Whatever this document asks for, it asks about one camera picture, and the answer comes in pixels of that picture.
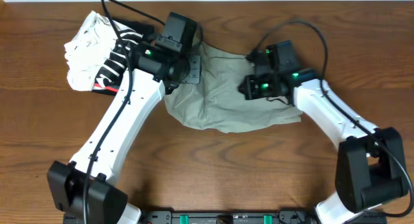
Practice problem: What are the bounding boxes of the khaki green shorts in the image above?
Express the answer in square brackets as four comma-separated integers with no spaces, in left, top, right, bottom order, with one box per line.
[164,43,302,133]

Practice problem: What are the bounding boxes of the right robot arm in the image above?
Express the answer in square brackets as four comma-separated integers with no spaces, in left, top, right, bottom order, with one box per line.
[238,69,413,223]

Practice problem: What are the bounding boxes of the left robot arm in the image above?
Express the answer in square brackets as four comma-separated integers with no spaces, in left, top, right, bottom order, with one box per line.
[47,69,166,223]

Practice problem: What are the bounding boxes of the black white striped garment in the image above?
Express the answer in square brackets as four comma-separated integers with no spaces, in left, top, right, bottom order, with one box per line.
[91,17,155,96]

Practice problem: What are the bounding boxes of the white folded garment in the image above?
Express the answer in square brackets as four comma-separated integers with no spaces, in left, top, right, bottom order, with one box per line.
[64,11,124,91]

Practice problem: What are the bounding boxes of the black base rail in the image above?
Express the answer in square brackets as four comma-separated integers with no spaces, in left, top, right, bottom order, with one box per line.
[63,210,388,224]

